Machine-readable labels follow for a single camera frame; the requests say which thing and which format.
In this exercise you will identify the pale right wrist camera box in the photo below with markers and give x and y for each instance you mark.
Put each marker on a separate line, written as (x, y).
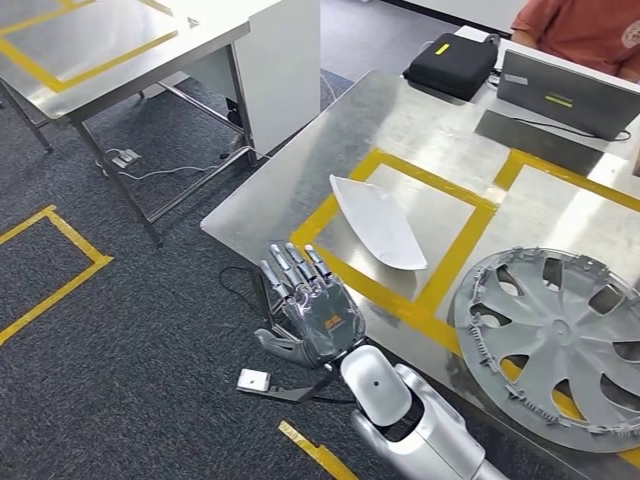
(252, 381)

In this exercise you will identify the white power strip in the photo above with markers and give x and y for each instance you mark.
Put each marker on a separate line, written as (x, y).
(125, 158)

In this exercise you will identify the black zip case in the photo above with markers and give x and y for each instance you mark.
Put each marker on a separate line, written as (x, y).
(450, 66)

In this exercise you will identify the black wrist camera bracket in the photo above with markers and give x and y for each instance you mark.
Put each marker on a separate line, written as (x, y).
(295, 395)

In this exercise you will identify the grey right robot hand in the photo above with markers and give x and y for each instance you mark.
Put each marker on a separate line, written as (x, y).
(324, 318)

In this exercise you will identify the grey plastic wheel hubcap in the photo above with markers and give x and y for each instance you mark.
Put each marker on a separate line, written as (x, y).
(560, 331)

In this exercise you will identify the person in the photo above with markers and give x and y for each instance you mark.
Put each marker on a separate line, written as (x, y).
(585, 30)

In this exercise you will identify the white cabinet panel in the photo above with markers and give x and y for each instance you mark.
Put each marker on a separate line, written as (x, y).
(280, 73)

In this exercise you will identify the white car mirror shell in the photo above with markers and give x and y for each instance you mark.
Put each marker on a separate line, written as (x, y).
(380, 225)

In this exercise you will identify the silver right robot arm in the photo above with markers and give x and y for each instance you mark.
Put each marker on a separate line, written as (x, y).
(430, 437)

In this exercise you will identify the grey laptop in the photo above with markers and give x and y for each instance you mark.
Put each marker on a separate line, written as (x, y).
(560, 93)

